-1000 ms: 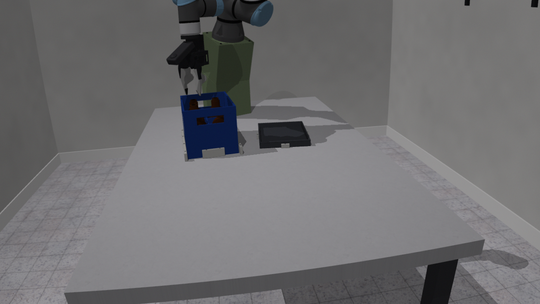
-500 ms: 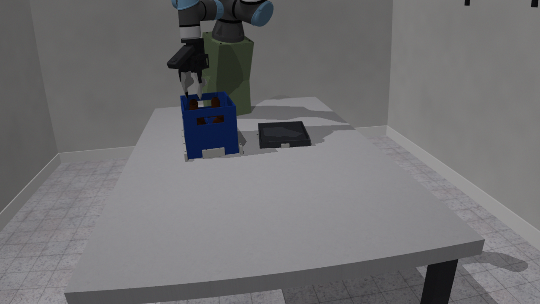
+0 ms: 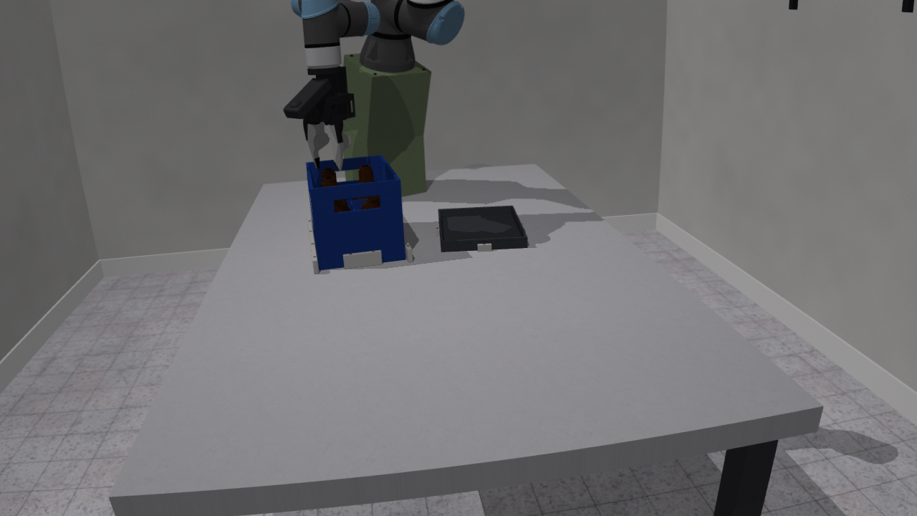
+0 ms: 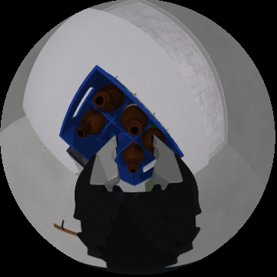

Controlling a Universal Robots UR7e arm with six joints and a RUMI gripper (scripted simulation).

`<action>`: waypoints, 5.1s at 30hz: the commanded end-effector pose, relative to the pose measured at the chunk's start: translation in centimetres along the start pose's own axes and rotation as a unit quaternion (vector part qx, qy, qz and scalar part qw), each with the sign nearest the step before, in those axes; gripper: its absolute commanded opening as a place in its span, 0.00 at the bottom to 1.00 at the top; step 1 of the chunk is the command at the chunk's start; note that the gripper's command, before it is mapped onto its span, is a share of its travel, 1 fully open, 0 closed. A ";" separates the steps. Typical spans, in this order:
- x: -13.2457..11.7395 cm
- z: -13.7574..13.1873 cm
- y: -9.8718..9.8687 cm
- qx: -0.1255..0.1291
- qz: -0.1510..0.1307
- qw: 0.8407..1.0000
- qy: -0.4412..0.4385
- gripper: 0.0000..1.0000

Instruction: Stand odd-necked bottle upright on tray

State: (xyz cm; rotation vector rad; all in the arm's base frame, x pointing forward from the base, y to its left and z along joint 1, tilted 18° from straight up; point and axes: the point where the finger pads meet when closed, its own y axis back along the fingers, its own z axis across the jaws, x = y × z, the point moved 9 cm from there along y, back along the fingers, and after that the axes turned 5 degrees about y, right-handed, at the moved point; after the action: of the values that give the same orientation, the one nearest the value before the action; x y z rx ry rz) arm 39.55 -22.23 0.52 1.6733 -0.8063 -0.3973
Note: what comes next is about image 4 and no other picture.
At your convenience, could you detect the brown bottle with blue label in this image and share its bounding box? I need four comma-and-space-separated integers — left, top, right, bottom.
76, 108, 109, 139

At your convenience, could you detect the blue crate with dividers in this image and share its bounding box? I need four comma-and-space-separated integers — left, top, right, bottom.
59, 65, 184, 186

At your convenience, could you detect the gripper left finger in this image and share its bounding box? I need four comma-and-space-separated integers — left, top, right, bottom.
73, 135, 120, 220

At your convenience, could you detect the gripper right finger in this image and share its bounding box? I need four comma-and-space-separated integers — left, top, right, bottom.
152, 135, 202, 215

